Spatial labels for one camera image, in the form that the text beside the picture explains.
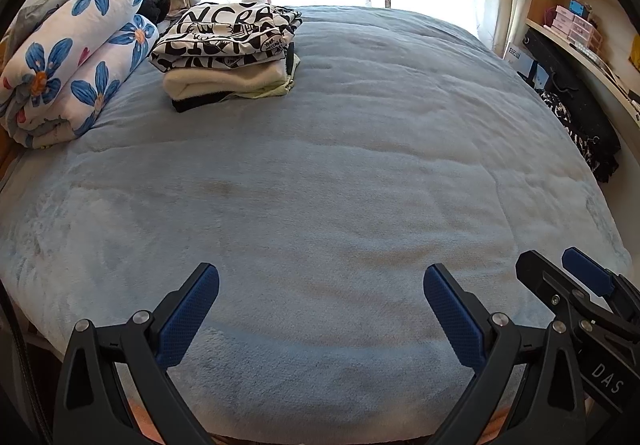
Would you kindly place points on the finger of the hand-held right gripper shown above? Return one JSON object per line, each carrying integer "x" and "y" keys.
{"x": 540, "y": 272}
{"x": 587, "y": 272}

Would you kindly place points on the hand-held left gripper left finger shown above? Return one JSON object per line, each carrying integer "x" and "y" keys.
{"x": 192, "y": 310}

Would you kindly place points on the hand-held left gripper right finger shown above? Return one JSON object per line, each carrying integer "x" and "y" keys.
{"x": 452, "y": 315}

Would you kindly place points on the black and white printed garment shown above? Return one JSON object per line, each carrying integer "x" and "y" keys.
{"x": 220, "y": 32}

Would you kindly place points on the black white patterned hanging clothing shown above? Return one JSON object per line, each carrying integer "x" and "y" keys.
{"x": 570, "y": 125}

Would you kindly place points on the light blue plush blanket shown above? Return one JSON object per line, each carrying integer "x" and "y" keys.
{"x": 325, "y": 185}

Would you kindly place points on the blue flat box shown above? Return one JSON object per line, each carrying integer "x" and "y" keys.
{"x": 540, "y": 75}

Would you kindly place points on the black folded garment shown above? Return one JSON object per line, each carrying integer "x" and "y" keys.
{"x": 192, "y": 104}

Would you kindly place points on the white cardboard box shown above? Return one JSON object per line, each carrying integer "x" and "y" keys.
{"x": 517, "y": 57}

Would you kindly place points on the black bag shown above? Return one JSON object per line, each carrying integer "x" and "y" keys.
{"x": 550, "y": 55}

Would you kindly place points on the yellow object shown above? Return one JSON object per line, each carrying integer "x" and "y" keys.
{"x": 636, "y": 55}

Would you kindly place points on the cream folded sweater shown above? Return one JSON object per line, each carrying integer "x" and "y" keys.
{"x": 220, "y": 80}

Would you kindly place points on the light green folded garment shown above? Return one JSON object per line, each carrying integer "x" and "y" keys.
{"x": 270, "y": 90}

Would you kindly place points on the stack of pink boxes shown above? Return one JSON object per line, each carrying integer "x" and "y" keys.
{"x": 575, "y": 30}

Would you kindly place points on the blue flower pillows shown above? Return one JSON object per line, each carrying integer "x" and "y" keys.
{"x": 75, "y": 55}

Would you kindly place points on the black crumpled cloth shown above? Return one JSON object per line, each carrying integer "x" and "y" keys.
{"x": 157, "y": 2}

